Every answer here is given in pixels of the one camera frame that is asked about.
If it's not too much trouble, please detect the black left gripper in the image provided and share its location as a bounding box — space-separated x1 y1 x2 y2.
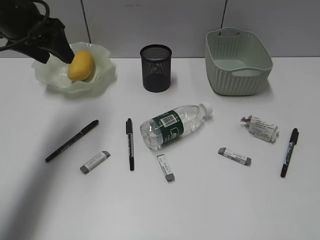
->
11 18 75 64

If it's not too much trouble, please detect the yellow mango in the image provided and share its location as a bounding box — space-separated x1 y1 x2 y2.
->
67 50 95 82

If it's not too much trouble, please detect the clear water bottle green label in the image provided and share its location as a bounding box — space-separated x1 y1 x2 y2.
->
140 102 213 149

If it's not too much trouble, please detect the waste paper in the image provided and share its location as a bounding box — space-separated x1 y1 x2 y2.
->
240 115 279 143

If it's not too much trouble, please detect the black blue marker pen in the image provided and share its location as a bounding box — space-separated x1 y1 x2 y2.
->
280 128 299 178

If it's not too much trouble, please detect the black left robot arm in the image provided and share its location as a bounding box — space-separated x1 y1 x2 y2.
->
0 0 75 64

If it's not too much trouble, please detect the pale green wavy glass plate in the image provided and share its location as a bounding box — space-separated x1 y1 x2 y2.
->
31 42 117 99

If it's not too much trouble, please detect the black mesh pen holder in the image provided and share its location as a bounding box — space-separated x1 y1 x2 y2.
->
140 44 172 93

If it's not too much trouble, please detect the grey white eraser left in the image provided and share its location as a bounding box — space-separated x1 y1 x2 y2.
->
80 150 111 174

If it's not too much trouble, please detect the grey white eraser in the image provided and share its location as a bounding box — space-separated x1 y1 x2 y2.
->
80 150 111 174
218 147 252 166
157 154 175 182

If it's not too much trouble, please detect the grey white eraser centre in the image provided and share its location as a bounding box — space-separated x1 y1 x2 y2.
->
157 154 175 182

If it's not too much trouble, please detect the pale green woven plastic basket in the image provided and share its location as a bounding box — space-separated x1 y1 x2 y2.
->
205 27 273 96

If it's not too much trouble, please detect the grey white eraser right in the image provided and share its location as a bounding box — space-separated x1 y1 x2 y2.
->
218 147 252 166

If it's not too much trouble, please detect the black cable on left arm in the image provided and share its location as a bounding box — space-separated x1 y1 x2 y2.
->
0 0 51 52

